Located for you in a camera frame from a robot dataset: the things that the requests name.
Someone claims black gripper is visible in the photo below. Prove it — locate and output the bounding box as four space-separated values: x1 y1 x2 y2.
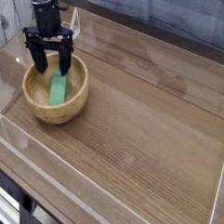
23 0 73 76

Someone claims green rectangular block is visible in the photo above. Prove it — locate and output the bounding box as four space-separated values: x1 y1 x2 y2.
48 69 68 106

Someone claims wooden bowl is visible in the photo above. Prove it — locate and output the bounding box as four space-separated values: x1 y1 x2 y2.
22 53 89 125

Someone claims clear acrylic corner bracket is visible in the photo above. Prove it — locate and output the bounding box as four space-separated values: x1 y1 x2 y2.
61 7 81 39

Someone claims clear acrylic tray wall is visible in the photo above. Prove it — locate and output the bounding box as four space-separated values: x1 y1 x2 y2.
0 11 224 224

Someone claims black metal clamp bracket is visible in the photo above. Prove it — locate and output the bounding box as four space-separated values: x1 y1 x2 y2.
19 202 49 224

